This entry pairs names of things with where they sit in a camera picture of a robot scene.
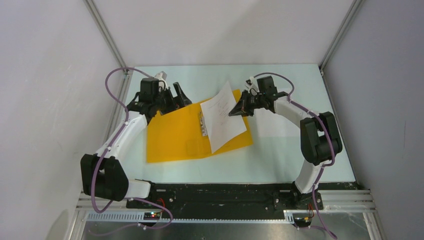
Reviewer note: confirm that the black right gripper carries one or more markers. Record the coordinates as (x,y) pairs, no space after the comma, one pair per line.
(241,108)

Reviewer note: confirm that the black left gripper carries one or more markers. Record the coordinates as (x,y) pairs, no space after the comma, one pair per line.
(173,101)

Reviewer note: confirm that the white printed paper sheets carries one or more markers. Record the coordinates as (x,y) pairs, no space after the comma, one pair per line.
(220,127)

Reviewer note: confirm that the white text paper sheet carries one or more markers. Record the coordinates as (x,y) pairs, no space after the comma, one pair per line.
(273,125)

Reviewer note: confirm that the yellow plastic folder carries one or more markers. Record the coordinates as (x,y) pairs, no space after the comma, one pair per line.
(177,136)

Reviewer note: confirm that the metal folder clip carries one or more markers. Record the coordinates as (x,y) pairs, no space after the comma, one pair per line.
(202,123)

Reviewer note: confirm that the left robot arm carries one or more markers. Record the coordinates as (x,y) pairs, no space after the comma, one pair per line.
(103,173)

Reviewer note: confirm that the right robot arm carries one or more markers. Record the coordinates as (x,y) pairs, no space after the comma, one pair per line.
(320,140)

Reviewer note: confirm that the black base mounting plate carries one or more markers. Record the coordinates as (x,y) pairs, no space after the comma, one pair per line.
(231,212)

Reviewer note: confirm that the left controller board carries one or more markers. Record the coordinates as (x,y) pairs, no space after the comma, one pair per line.
(150,216)

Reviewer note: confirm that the controller board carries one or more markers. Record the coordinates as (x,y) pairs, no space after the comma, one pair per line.
(150,216)
(302,222)

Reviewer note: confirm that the right controller board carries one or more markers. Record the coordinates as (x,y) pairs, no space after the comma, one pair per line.
(302,222)

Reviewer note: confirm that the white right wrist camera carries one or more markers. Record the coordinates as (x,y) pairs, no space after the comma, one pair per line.
(250,84)

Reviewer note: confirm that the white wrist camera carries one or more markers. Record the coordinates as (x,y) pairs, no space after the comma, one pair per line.
(161,76)
(250,84)

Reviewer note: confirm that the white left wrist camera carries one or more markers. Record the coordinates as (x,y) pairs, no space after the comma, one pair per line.
(161,76)

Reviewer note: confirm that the aluminium frame rail front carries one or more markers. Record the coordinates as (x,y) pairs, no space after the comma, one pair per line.
(329,201)

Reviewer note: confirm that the left aluminium corner post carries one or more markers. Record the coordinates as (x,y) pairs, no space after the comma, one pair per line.
(104,31)

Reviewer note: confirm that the aluminium corner post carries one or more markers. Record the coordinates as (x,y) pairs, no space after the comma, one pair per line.
(104,31)
(345,25)

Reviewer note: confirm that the right aluminium corner post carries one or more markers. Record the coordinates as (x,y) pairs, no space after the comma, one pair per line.
(345,25)

